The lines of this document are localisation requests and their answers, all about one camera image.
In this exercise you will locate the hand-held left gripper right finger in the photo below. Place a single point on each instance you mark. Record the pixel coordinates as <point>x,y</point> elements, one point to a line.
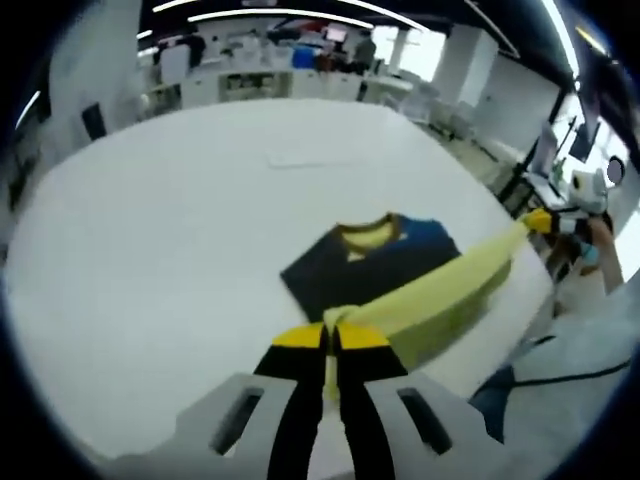
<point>370,400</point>

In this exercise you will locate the row of white cabinets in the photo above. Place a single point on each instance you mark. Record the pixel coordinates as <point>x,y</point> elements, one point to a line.
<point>250,86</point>

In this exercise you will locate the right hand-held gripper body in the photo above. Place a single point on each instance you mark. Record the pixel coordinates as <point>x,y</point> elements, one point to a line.
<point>590,190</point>

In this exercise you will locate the black bin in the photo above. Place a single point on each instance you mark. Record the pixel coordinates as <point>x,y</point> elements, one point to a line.
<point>94,121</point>

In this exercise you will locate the red white monitor screen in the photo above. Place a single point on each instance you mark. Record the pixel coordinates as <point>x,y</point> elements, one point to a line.
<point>336,35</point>

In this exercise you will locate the yellow blue grey garment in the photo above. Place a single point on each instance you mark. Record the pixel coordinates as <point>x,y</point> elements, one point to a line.
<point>425,300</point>

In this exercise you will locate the person's right hand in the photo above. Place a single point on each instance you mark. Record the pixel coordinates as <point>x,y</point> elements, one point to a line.
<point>600,235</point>

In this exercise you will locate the black monitor on stand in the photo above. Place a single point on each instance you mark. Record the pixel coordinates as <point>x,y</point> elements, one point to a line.
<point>585,140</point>

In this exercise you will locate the blue storage bin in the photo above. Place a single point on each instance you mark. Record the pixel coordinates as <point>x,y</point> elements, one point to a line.
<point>303,57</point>

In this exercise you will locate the person's blue trousers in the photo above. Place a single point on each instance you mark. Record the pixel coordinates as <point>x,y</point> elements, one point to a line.
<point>492,400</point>

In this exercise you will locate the black-legged desk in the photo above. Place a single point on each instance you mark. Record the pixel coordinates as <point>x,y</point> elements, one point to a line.
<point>520,180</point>

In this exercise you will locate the white desk monitor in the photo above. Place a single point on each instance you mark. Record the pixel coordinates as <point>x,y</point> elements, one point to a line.
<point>546,150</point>

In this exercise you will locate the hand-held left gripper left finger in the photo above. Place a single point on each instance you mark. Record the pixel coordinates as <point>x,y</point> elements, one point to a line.
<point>295,400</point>

